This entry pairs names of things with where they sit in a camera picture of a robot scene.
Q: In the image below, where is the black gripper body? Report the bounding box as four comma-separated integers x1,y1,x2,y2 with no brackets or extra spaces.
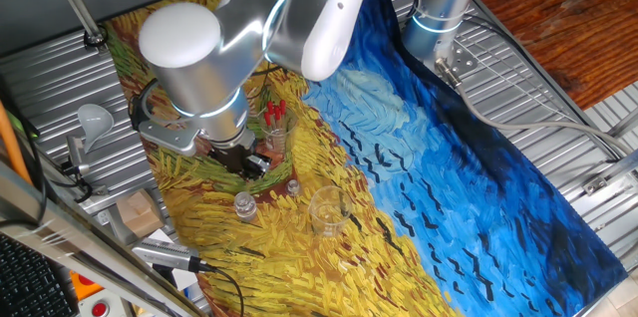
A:
209,141,259,173

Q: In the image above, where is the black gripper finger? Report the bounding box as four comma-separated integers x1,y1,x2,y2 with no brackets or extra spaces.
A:
226,162,250,181
242,154,273,181

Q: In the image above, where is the clear glass beaker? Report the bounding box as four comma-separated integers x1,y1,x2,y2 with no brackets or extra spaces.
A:
257,100,299,159
307,184,355,238

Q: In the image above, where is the clear glass bottle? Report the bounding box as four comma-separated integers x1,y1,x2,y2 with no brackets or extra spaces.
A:
233,190,259,223

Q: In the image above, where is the brown cardboard box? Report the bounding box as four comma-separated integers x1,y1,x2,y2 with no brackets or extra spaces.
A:
116,187,166,239

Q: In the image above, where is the Van Gogh painting tablecloth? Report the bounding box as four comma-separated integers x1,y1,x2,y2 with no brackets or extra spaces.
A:
104,0,629,317

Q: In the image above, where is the white plastic ladle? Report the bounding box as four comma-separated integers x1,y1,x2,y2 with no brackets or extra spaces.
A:
76,103,116,155

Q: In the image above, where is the black table clamp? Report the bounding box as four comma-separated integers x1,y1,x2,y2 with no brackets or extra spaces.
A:
58,157,97,204

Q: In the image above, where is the orange box red button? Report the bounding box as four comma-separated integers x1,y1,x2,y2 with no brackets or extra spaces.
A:
68,269,105,303

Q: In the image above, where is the grey box red button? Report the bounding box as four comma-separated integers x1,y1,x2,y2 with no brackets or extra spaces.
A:
78,289,127,317

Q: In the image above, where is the metal pole black foot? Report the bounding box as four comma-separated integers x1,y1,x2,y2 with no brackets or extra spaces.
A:
42,0,109,50

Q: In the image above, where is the orange pole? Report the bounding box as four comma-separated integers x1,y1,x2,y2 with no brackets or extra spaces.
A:
0,100,34,186

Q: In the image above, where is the black keyboard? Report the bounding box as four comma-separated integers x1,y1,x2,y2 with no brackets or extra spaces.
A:
0,234,80,317

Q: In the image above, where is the grey base conduit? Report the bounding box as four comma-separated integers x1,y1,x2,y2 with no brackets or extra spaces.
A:
436,57,635,158

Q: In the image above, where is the silver camera bracket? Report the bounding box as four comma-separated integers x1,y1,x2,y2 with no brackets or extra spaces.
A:
138,120,201,158

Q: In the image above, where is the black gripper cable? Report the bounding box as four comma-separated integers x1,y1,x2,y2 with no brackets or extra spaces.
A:
247,64,281,80

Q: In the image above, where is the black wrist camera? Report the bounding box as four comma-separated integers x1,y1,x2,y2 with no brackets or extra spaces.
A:
128,79,157,133

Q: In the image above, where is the silver depth camera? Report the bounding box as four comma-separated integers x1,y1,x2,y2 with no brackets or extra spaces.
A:
131,237,203,274

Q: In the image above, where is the black depth camera cable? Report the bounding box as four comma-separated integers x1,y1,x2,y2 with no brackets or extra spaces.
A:
197,260,246,317

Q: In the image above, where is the silver clamp mounted camera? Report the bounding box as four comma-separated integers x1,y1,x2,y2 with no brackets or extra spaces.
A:
66,135,87,171

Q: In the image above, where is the aluminium frame bar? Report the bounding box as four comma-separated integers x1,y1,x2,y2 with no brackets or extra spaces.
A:
0,159,208,317

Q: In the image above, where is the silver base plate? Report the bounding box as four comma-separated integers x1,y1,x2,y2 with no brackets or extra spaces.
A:
432,39,480,81

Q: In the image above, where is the metal corner bracket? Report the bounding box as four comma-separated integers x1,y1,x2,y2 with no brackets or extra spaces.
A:
581,150,638,197

